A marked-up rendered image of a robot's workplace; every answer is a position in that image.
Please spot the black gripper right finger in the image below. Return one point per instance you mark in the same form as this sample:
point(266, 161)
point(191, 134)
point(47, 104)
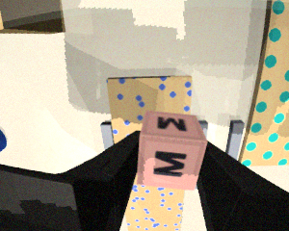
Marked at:
point(233, 198)

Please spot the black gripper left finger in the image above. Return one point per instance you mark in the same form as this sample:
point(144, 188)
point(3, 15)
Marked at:
point(89, 197)

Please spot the pink cube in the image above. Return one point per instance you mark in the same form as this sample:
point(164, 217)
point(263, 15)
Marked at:
point(172, 147)

